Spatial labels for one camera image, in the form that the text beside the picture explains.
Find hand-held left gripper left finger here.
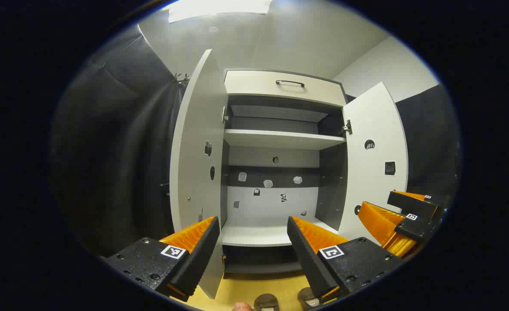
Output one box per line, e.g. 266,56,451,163
104,215,221,303

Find white shoe cabinet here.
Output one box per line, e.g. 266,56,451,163
220,69,350,275

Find brown fuzzy shoe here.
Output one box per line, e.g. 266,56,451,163
254,294,280,311
297,287,322,309

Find white shoe cabinet door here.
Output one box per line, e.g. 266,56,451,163
337,82,409,247
169,49,230,299

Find white cabinet shelf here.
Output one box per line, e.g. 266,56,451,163
221,216,339,248
223,129,346,151

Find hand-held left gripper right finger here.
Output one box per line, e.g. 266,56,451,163
286,215,405,303

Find black backdrop cloth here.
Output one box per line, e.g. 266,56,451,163
395,84,462,208
49,24,190,257

